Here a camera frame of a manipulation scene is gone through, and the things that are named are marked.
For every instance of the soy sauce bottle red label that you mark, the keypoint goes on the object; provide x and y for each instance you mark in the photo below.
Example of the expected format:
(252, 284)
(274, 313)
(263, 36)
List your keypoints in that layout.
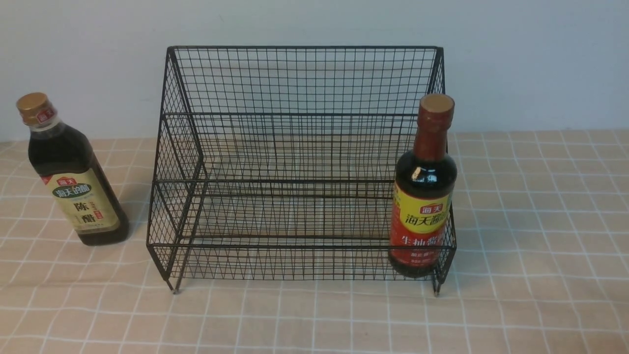
(425, 178)

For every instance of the dark vinegar bottle gold cap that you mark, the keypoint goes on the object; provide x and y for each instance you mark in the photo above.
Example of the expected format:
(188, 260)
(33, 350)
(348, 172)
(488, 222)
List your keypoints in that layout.
(66, 163)

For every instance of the black wire mesh shelf rack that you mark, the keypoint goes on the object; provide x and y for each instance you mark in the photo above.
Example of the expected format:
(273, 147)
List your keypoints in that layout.
(278, 162)

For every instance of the pink checkered tablecloth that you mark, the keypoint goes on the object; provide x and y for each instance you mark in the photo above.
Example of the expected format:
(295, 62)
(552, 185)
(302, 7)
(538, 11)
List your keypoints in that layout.
(541, 267)

